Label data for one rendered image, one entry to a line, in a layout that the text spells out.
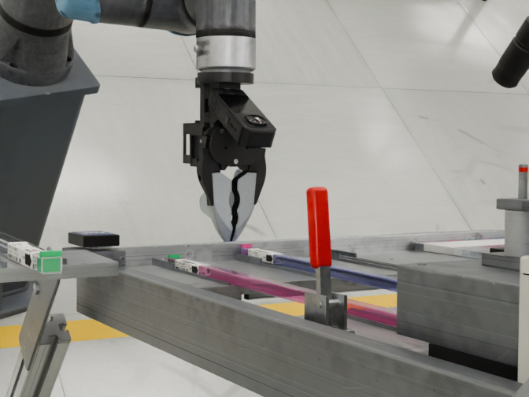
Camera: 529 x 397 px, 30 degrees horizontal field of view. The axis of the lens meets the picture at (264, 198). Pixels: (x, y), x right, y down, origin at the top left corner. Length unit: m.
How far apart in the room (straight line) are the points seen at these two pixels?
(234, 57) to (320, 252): 0.52
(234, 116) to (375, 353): 0.58
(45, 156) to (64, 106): 0.11
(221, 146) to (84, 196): 1.06
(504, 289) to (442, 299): 0.06
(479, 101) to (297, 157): 0.82
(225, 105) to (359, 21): 2.10
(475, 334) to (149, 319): 0.41
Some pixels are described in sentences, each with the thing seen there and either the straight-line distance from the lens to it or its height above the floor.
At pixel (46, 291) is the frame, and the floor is 0.72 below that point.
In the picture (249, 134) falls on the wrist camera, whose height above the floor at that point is 0.87.
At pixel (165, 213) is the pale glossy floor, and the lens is 2.27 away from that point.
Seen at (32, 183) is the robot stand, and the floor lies 0.33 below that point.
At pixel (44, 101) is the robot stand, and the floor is 0.52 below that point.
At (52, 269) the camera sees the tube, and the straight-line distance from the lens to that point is 0.65.
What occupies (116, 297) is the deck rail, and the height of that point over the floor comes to 0.79.
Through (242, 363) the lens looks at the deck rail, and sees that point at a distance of 0.78.
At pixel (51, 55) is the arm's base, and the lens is 1.59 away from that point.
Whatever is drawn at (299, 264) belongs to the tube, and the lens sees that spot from 1.08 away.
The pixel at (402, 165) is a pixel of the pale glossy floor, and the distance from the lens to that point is 2.75.
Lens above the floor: 1.55
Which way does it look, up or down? 40 degrees down
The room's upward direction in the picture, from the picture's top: 27 degrees clockwise
